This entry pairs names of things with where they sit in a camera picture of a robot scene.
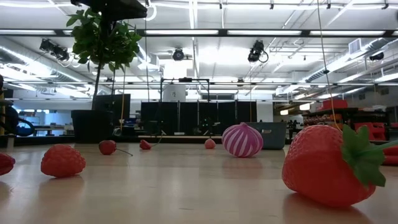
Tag large red toy strawberry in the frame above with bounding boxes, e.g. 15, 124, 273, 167
281, 124, 398, 208

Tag hanging yellow cable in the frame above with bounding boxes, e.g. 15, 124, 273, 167
316, 0, 343, 132

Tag black monitor screen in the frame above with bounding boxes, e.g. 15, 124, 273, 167
93, 93, 132, 127

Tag medium red toy strawberry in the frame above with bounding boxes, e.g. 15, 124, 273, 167
40, 143, 87, 179

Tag black metal frame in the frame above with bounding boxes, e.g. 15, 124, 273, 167
159, 77, 211, 103

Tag red storage bin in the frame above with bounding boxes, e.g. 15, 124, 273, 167
316, 99, 349, 112

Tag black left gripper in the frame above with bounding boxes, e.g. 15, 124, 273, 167
70, 0, 148, 22

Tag black ceiling light rail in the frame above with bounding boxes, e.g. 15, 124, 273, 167
0, 28, 398, 37

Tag dark storage shelf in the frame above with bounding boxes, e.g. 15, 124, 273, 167
302, 107, 389, 129

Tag purple white striped toy onion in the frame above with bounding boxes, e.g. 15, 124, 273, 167
221, 122, 264, 159

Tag green tree in black pot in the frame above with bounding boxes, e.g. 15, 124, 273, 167
65, 8, 143, 144

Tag background robot with green light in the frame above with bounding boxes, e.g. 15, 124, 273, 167
197, 117, 222, 136

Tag dark red toy fruit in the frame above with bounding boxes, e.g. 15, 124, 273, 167
0, 152, 16, 176

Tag black partition panels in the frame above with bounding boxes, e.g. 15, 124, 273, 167
140, 100, 258, 137

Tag black table rail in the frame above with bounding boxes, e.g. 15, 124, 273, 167
0, 134, 224, 146

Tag white ceiling air vent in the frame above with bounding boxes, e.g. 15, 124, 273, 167
348, 38, 362, 55

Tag blue-grey plastic tub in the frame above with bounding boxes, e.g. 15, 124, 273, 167
245, 121, 287, 151

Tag red plastic crate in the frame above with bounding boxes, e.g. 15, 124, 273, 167
353, 122, 387, 141

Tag folded red cloth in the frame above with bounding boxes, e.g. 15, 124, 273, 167
382, 145, 398, 166

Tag red toy cherry with stem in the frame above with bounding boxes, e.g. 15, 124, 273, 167
98, 139, 134, 157

